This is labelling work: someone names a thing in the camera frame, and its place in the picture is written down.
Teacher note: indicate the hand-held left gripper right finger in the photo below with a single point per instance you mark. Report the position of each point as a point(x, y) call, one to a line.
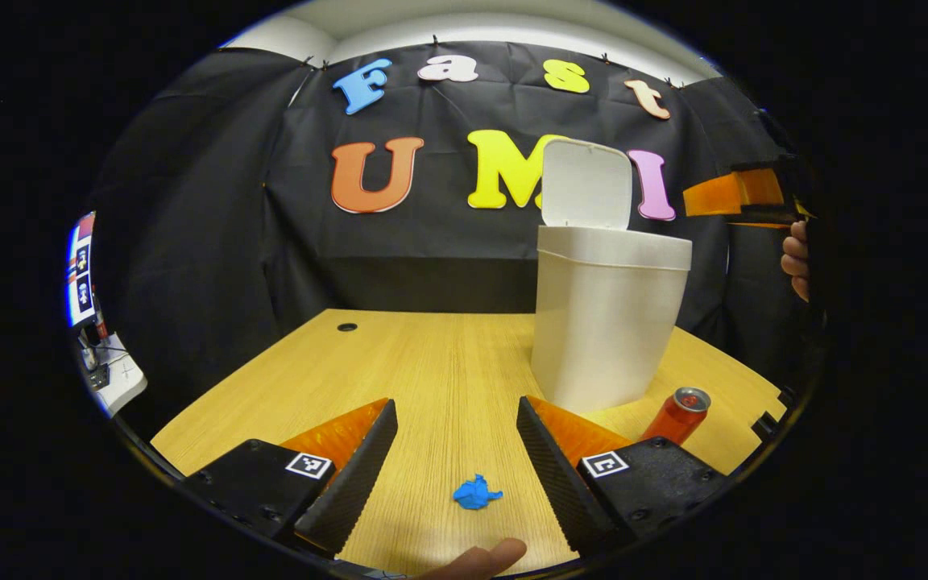
point(557, 483)

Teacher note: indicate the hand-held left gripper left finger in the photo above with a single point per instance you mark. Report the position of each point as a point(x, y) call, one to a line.
point(355, 483)

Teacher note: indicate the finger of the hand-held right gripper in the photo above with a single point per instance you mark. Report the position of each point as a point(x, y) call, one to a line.
point(722, 193)

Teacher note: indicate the blue paper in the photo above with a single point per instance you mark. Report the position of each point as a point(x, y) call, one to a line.
point(474, 495)

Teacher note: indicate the red pop can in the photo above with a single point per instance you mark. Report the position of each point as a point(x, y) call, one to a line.
point(677, 419)

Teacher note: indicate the white desktop garbage bin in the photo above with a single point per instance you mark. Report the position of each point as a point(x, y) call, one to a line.
point(601, 322)

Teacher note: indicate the wooden desktop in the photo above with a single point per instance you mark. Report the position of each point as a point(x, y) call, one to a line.
point(432, 379)

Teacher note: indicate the white side table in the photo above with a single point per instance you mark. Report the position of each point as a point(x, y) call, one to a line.
point(122, 383)

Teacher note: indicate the black backdrop cloth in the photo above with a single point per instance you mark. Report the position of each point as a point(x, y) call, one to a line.
point(214, 266)

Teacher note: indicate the computer monitor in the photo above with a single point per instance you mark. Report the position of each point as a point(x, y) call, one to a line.
point(81, 274)

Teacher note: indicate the black desk edge bracket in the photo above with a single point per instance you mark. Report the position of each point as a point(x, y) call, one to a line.
point(766, 425)

